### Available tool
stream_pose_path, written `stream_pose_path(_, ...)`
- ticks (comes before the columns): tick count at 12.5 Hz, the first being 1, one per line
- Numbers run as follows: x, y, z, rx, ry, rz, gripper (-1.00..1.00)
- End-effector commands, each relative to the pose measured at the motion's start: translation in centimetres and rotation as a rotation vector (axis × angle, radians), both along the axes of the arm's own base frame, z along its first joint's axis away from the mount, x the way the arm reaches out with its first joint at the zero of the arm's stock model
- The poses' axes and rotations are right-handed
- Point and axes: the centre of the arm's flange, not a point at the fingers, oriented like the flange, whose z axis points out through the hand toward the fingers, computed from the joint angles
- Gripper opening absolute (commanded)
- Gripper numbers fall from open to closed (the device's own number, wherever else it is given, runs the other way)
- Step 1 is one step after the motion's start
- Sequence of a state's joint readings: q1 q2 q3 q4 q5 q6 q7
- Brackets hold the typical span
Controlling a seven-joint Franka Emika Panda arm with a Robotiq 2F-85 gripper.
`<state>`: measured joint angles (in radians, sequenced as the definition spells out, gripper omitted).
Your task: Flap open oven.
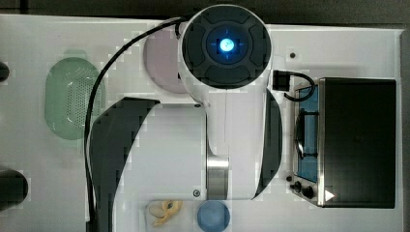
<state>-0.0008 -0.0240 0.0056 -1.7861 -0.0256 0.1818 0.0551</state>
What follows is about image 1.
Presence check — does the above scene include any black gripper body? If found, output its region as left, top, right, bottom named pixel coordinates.
left=273, top=70, right=290, bottom=92

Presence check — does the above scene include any blue glass oven door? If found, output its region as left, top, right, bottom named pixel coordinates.
left=295, top=87, right=319, bottom=183

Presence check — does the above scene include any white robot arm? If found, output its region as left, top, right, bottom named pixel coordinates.
left=88, top=4, right=282, bottom=232

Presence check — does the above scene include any black toaster oven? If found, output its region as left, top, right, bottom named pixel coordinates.
left=290, top=77, right=396, bottom=209

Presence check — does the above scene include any lilac round plate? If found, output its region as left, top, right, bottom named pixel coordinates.
left=143, top=28, right=187, bottom=94

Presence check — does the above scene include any blue bowl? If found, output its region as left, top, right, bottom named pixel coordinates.
left=196, top=201, right=230, bottom=232

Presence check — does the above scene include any peeled toy banana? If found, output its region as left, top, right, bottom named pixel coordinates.
left=149, top=200, right=184, bottom=227

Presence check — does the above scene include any green perforated colander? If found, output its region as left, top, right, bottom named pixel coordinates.
left=44, top=49, right=100, bottom=140

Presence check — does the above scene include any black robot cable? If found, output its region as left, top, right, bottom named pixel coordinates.
left=83, top=17, right=188, bottom=232

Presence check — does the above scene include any black cylinder post upper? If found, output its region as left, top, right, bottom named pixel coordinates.
left=0, top=62, right=10, bottom=82

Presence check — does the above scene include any black cylinder post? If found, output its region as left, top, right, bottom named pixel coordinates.
left=0, top=170, right=28, bottom=211
left=0, top=62, right=10, bottom=82

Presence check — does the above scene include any black cylinder post lower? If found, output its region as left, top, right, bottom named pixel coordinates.
left=0, top=170, right=28, bottom=211

